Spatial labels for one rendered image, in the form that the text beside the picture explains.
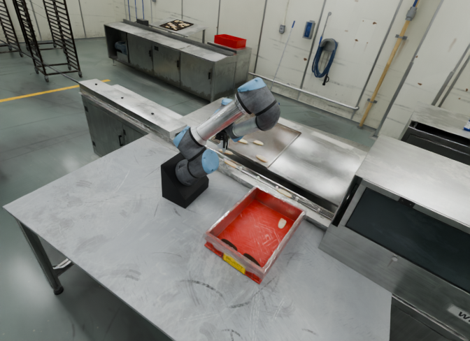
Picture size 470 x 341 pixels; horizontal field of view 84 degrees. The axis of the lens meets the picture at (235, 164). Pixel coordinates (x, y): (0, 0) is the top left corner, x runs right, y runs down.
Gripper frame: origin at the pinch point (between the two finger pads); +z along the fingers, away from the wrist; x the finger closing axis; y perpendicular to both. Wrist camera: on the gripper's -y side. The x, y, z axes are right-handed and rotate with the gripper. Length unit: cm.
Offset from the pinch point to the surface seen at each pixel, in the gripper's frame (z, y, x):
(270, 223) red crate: 11, -43, 41
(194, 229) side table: 11, -7, 62
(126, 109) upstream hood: 1, 94, -20
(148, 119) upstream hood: 1, 69, -12
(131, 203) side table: 11, 31, 60
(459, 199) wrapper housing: -36, -109, 43
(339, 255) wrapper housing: 8, -79, 49
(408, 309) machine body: 16, -112, 60
